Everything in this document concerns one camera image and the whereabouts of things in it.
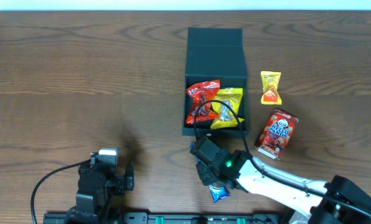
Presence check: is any red snack bag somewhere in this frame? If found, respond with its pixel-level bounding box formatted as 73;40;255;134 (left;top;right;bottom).
185;80;220;124

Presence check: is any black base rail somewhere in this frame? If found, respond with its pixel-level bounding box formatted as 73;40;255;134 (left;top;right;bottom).
43;212;281;224

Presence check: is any yellow snack bag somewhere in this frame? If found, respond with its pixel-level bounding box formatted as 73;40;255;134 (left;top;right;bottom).
210;88;243;129

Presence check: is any blue Oreo cookie pack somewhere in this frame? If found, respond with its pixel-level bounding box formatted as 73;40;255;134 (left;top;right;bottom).
190;142;230;203

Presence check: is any yellow orange snack packet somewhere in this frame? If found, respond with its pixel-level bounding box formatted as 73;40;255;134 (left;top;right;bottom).
261;71;282;105

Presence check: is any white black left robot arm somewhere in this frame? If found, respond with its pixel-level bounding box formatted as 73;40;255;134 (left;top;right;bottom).
63;161;134;223

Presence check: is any dark green open box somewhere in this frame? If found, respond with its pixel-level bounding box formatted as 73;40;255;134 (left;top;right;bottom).
185;27;250;135

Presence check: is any Hello Panda biscuit box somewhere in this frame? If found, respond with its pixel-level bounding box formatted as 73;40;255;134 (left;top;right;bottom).
255;109;299;160

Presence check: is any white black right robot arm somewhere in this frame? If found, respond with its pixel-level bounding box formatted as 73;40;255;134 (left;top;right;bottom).
190;136;371;223

